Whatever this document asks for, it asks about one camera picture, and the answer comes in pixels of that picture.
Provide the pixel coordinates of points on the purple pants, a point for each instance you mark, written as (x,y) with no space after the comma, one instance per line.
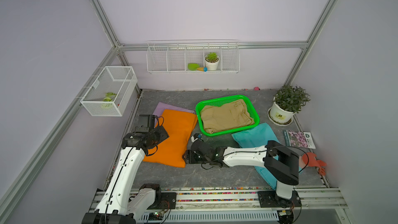
(164,109)

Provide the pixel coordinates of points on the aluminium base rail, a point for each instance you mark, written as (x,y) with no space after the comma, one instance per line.
(238,204)

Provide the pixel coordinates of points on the white plant pot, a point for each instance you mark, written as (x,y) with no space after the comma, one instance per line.
(280,115)

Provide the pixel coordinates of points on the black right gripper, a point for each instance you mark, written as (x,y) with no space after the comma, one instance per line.
(187,156)

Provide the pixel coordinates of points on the white wire side basket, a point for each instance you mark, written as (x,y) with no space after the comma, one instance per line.
(117,79)

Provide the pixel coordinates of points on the green plastic basket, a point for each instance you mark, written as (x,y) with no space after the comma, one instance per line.
(221,101)

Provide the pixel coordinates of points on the flower cover booklet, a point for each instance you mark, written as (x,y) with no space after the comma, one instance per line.
(299,139)

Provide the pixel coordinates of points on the green leafy plant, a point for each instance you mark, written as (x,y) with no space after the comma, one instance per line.
(291,99)

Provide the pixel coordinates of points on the khaki pants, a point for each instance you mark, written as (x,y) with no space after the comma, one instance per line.
(229,116)

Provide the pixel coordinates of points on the white wire wall shelf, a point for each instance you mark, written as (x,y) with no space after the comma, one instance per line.
(175,57)

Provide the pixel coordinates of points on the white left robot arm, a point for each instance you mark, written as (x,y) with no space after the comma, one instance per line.
(115,206)

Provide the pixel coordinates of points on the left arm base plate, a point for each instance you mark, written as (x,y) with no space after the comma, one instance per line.
(166,200)

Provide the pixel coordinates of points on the red hand-shaped toy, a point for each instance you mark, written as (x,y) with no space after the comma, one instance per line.
(309,160)

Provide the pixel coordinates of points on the orange pants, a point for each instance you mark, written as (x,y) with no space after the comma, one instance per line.
(179,126)

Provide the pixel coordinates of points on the green item in side basket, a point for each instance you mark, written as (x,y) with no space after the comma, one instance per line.
(108,100)

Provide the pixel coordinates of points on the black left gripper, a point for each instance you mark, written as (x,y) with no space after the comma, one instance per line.
(163,135)

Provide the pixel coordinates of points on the teal folded pants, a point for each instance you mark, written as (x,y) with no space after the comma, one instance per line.
(259,136)

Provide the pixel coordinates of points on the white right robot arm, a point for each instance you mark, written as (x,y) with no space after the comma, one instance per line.
(279,160)

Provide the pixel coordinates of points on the small potted succulent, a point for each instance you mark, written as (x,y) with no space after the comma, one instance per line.
(212,61)

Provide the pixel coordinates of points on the green toy on shelf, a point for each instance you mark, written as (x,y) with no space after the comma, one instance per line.
(196,67)

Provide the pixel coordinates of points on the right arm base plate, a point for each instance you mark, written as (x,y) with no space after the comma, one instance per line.
(269,199)

